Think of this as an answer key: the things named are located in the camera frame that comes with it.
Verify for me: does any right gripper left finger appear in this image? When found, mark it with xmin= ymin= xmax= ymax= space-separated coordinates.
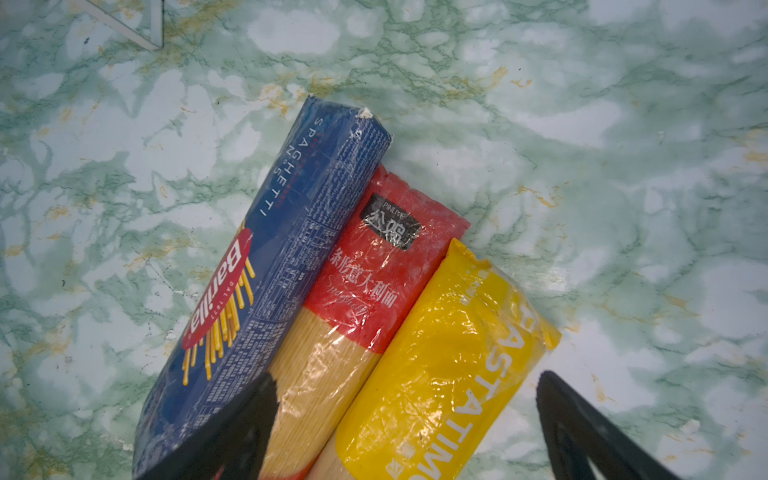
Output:
xmin=141 ymin=372 xmax=279 ymax=479

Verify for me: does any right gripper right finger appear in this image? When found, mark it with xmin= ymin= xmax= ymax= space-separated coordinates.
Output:
xmin=536 ymin=370 xmax=677 ymax=480

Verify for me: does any blue Barilla spaghetti box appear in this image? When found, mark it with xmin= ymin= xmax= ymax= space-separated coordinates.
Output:
xmin=133 ymin=97 xmax=392 ymax=476

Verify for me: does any white two-tier shelf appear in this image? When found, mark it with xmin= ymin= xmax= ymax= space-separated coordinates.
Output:
xmin=74 ymin=0 xmax=164 ymax=51

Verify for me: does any yellow Pastatime spaghetti bag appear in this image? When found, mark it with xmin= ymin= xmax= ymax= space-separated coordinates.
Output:
xmin=309 ymin=240 xmax=561 ymax=479

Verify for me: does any red spaghetti bag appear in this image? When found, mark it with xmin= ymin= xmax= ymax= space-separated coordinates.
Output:
xmin=259 ymin=167 xmax=470 ymax=479

